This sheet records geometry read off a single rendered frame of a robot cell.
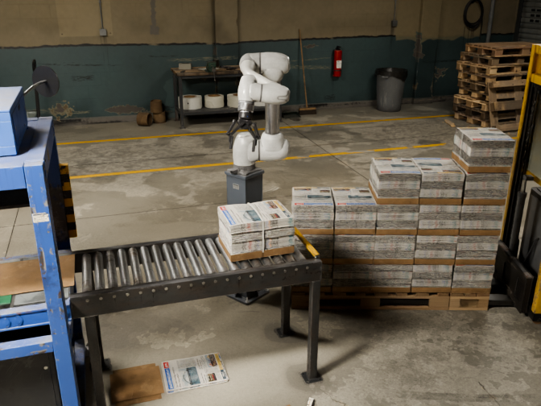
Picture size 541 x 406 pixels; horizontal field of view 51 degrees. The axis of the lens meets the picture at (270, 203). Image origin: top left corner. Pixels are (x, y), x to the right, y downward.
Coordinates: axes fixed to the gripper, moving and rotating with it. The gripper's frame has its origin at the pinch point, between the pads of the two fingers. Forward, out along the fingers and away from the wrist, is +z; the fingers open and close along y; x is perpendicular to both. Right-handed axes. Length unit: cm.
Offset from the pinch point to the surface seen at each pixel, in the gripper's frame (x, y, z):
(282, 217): 12.3, -22.7, 36.8
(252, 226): 10.4, -6.1, 43.1
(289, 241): 8, -30, 50
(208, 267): 1, 14, 67
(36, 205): 40, 105, 40
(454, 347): 6, -160, 113
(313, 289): 15, -45, 76
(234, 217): 2.0, 1.5, 39.2
